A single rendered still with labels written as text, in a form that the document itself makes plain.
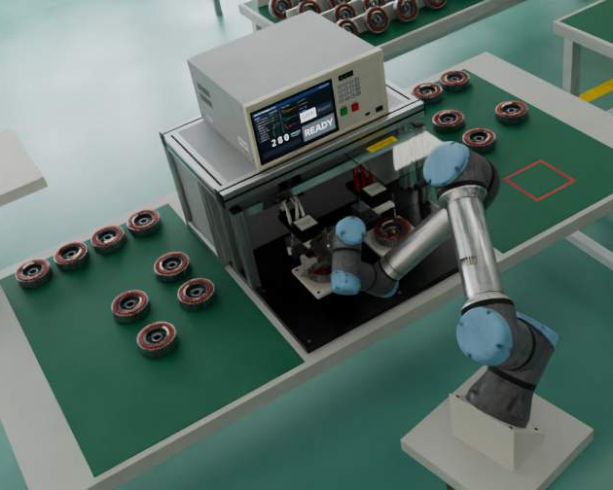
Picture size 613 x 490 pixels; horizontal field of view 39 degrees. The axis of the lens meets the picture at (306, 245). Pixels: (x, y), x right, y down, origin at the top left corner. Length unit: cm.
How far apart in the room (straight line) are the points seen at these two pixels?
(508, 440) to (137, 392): 99
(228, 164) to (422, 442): 94
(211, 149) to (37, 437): 93
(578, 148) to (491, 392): 124
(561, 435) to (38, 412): 135
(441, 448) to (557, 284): 161
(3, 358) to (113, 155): 239
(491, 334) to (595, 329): 160
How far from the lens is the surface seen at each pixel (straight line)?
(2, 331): 277
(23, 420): 247
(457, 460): 209
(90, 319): 266
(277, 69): 245
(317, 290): 248
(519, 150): 301
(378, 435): 310
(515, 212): 274
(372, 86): 249
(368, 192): 258
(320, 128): 244
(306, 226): 249
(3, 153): 266
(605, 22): 381
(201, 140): 260
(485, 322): 187
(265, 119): 234
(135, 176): 464
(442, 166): 203
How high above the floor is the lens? 244
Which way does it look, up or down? 39 degrees down
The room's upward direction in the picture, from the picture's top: 11 degrees counter-clockwise
